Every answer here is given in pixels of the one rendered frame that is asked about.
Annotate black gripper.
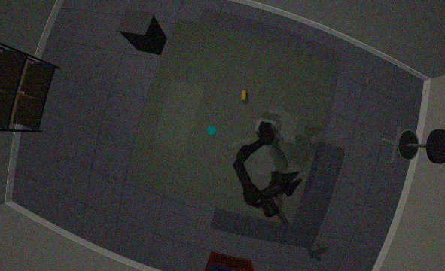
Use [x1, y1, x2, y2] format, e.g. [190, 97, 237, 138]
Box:
[267, 171, 302, 197]

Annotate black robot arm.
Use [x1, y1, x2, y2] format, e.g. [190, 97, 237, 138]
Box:
[233, 121, 279, 217]

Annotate cyan circle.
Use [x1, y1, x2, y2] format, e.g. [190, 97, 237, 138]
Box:
[207, 126, 215, 135]

